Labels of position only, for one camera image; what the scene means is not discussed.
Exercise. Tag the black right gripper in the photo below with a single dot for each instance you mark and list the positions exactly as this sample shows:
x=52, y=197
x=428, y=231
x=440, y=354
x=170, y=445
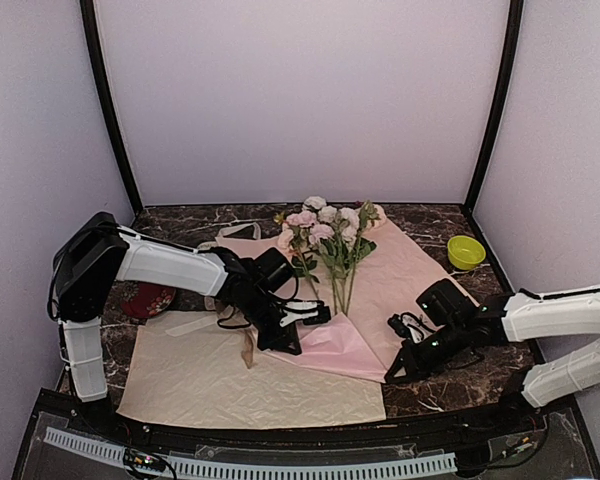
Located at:
x=416, y=368

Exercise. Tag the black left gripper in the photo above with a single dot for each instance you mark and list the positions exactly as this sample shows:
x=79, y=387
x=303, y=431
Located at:
x=281, y=339

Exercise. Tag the tan satin ribbon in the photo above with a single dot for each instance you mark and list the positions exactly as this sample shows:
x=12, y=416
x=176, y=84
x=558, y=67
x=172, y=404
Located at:
x=232, y=319

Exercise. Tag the cream printed ribbon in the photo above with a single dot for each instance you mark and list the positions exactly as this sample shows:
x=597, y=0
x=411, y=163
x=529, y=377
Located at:
x=237, y=231

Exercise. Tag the pink wrapping paper sheet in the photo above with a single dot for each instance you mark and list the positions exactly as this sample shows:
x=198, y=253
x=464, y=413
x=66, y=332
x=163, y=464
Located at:
x=360, y=344

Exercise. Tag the pink fake flower bunch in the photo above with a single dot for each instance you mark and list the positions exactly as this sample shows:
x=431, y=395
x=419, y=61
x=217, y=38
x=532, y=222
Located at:
x=300, y=239

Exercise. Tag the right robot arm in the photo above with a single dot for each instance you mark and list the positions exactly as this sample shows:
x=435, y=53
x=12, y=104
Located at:
x=504, y=319

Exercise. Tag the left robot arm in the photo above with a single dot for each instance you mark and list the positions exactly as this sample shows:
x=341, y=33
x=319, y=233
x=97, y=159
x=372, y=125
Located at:
x=103, y=254

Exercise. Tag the yellow-green plastic bowl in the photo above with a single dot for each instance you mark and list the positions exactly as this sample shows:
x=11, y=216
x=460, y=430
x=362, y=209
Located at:
x=465, y=253

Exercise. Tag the cream wrapping paper sheet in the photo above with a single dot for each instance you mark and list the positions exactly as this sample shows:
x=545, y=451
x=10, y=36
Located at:
x=187, y=372

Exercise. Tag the red floral bowl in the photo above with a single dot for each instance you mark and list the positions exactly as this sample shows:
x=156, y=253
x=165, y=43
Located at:
x=142, y=300

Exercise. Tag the small circuit board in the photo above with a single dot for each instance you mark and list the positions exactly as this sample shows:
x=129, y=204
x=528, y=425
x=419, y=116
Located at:
x=136, y=460

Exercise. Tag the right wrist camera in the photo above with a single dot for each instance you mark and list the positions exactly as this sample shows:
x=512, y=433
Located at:
x=446, y=310

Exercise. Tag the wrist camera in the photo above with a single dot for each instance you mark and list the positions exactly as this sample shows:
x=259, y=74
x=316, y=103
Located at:
x=307, y=312
x=446, y=310

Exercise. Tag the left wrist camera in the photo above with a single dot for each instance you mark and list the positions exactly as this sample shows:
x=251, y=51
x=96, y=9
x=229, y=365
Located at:
x=307, y=312

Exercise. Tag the grey slotted cable duct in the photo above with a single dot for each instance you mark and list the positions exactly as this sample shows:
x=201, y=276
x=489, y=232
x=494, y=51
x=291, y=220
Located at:
x=225, y=463

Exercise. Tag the right black frame post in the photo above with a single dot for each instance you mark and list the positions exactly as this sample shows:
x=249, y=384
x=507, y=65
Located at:
x=496, y=111

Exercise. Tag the black frame post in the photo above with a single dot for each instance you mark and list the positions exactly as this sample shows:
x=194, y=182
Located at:
x=108, y=109
x=496, y=111

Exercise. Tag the left black frame post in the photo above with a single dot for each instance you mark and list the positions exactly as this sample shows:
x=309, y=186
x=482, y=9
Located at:
x=108, y=109

